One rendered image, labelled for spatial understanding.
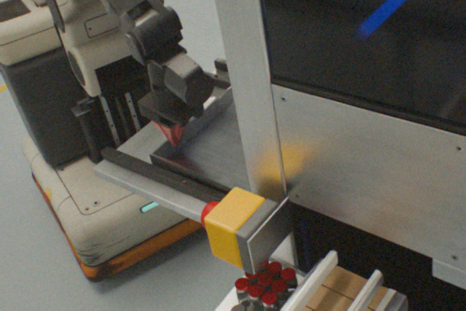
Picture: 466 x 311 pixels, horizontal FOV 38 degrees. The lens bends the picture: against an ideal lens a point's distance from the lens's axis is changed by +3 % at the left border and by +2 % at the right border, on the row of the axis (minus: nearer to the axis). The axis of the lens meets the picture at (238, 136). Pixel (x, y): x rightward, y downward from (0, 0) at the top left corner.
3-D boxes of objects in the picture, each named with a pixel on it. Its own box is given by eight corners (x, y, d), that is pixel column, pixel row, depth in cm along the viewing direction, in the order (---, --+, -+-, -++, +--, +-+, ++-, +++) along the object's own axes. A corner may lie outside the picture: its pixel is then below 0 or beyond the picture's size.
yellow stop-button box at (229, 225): (285, 240, 90) (278, 202, 85) (253, 277, 85) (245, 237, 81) (241, 221, 94) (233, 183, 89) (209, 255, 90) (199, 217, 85)
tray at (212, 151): (393, 141, 115) (392, 125, 113) (311, 237, 100) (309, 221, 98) (240, 95, 134) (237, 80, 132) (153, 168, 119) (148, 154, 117)
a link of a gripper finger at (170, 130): (175, 159, 118) (168, 120, 112) (145, 145, 121) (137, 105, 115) (199, 139, 122) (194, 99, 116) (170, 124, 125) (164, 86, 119)
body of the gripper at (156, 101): (181, 131, 111) (176, 97, 106) (137, 110, 116) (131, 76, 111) (205, 111, 115) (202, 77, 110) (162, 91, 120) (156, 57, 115)
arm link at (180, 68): (164, 1, 105) (120, 30, 102) (208, 30, 98) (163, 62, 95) (184, 57, 114) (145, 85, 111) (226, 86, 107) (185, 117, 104)
